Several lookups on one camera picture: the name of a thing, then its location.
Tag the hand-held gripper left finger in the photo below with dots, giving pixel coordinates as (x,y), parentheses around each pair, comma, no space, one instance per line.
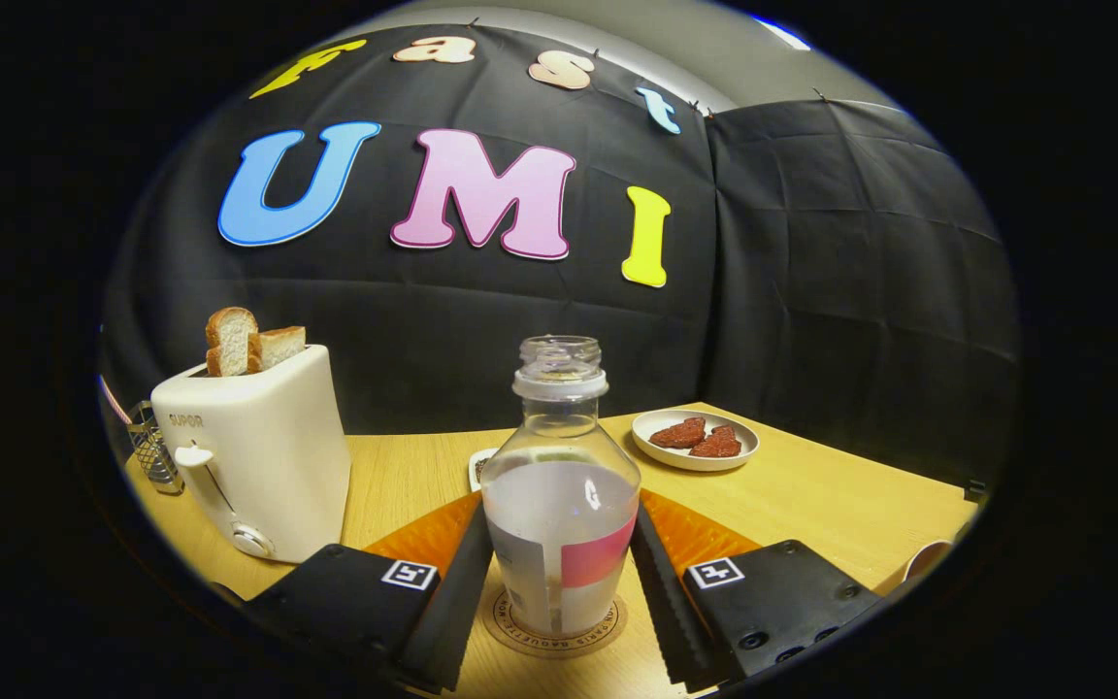
(457,612)

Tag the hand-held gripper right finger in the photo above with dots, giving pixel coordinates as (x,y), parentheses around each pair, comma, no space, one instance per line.
(666,612)

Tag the round wooden coaster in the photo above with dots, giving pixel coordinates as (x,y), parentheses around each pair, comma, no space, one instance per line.
(608,636)

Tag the clear juice bottle red label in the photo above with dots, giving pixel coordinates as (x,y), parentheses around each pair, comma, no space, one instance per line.
(559,505)

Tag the white divided seed dish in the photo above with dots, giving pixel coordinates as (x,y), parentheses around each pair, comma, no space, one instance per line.
(478,471)

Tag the round white plate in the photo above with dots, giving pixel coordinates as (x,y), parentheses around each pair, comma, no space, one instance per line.
(690,464)

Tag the red sausage piece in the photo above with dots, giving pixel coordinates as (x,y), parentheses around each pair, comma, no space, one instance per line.
(716,445)
(677,433)

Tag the wooden table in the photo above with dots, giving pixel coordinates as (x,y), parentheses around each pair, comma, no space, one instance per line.
(811,505)

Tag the cream toaster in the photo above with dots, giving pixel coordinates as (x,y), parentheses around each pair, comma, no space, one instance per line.
(268,456)

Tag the black backdrop cloth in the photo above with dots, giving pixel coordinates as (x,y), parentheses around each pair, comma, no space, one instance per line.
(811,272)

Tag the pink straw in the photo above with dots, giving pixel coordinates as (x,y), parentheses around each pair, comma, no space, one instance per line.
(115,400)

